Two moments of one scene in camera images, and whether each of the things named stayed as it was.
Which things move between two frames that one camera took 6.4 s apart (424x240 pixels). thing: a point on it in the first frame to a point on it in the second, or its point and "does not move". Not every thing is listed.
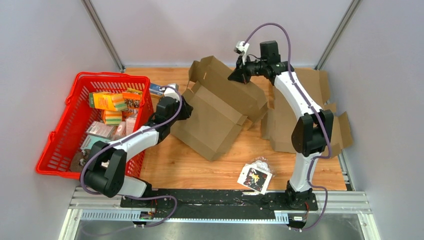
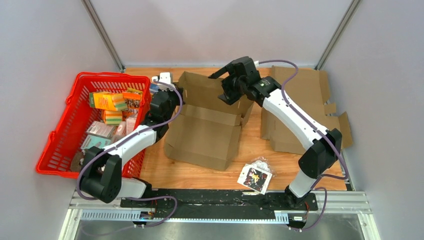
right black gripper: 239,74 to 229,96
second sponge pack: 113,117 does not move
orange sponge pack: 108,101 does not move
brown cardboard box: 278,121 does not move
